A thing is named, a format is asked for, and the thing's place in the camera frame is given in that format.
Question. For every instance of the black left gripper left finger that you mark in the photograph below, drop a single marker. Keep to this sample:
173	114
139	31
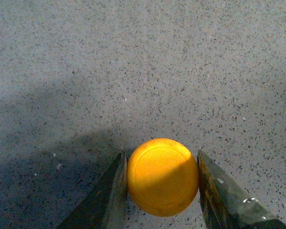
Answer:
104	206

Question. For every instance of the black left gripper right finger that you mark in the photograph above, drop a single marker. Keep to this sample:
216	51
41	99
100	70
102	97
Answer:
226	205

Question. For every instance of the yellow push button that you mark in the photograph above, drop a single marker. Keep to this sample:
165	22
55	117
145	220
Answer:
162	177

